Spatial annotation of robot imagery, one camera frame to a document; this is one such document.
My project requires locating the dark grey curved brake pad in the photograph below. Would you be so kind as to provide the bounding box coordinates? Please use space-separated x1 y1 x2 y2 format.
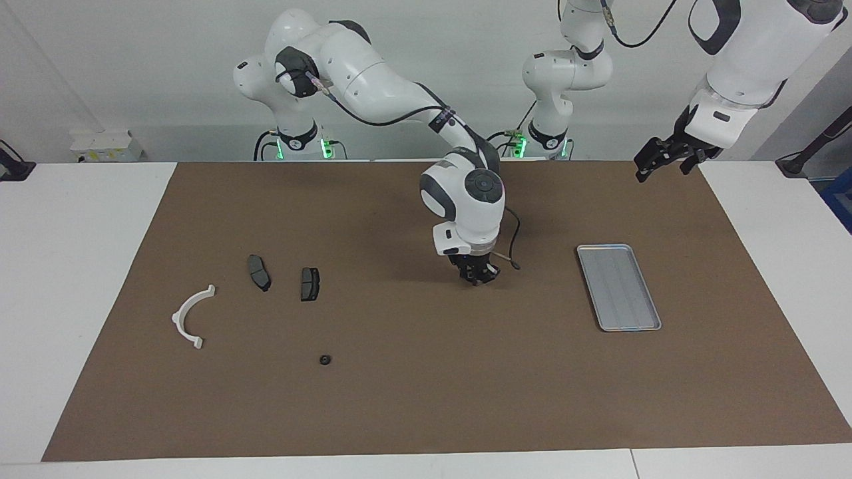
247 255 272 293

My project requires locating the black stand with pole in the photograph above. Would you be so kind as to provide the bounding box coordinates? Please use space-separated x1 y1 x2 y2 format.
775 105 852 179

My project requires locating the brown table mat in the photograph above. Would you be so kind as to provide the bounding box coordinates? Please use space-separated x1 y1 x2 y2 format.
41 160 852 463

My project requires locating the black right base cable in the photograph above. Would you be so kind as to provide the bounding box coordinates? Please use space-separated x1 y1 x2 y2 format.
253 129 284 162

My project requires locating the silver metal tray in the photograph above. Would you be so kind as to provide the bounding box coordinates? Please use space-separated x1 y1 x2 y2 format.
576 243 663 333

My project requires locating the white box with labels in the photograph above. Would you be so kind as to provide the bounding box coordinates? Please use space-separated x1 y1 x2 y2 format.
70 130 144 164

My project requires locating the blue crate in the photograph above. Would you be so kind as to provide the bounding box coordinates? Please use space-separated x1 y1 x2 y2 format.
820 166 852 235

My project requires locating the white curved plastic bracket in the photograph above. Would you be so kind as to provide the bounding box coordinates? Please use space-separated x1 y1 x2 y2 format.
172 285 217 351

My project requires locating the black table clamp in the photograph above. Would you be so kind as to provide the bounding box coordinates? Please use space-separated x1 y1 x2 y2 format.
0 138 36 182

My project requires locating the black base cable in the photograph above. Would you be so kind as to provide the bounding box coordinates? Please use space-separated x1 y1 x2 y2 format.
253 129 284 162
485 100 538 159

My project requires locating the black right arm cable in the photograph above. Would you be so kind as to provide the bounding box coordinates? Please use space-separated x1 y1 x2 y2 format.
276 67 523 271

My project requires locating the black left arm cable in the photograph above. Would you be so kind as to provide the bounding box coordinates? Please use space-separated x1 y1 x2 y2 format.
601 0 681 49

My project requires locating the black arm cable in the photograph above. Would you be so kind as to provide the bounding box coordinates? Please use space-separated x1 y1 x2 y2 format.
276 67 523 271
601 0 681 49

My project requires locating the black left base cable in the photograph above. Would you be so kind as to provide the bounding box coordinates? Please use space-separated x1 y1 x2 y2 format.
485 100 538 159

